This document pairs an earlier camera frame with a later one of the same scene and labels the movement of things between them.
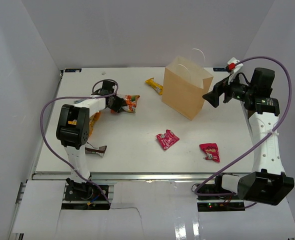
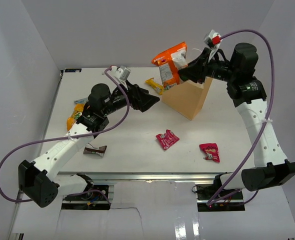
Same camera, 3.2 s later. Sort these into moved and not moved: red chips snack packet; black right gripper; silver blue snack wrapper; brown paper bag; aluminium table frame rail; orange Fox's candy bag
Moved: orange Fox's candy bag; black right gripper
Not moved: aluminium table frame rail; brown paper bag; red chips snack packet; silver blue snack wrapper
